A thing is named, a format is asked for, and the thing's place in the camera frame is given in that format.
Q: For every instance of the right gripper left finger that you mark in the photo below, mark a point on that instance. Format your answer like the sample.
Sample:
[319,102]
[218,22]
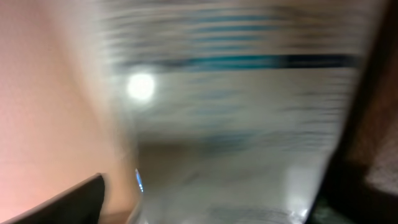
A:
[80,204]

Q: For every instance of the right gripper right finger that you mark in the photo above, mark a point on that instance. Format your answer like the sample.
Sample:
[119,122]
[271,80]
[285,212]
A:
[360,183]

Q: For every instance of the white blue paper box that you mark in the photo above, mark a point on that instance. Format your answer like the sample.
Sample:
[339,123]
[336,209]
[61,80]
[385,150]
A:
[233,107]

